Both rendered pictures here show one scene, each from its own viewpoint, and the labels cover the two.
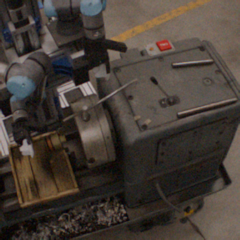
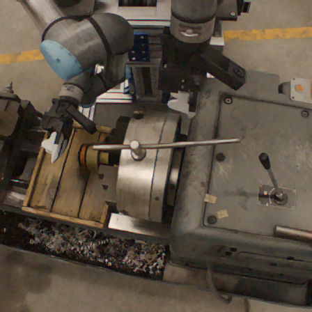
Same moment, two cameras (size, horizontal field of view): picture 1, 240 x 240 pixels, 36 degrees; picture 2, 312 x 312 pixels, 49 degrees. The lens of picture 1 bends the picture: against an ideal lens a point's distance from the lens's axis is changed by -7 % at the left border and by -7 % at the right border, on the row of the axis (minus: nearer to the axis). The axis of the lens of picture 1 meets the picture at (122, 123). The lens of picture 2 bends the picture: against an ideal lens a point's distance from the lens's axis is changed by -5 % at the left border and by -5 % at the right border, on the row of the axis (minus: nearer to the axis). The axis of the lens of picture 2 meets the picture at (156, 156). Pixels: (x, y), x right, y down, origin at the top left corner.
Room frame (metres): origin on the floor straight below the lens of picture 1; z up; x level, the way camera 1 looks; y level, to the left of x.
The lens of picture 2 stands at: (0.66, -0.08, 2.06)
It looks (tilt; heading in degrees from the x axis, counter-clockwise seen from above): 68 degrees down; 34
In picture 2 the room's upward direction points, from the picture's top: 6 degrees counter-clockwise
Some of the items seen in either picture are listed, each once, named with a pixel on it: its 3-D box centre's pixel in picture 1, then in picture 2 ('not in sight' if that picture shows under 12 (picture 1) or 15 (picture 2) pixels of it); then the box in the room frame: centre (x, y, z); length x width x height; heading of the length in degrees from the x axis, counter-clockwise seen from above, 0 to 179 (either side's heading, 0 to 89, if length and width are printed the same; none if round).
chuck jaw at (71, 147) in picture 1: (78, 152); (114, 189); (0.85, 0.20, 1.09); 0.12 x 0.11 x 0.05; 17
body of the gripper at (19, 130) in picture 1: (22, 132); (60, 118); (0.97, 0.48, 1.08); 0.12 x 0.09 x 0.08; 17
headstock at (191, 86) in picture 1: (170, 105); (281, 183); (1.09, -0.23, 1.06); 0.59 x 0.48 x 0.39; 107
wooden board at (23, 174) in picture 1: (41, 168); (75, 170); (0.87, 0.41, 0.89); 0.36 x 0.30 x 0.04; 17
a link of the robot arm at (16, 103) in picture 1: (18, 106); (77, 77); (1.12, 0.51, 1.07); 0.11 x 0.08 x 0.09; 17
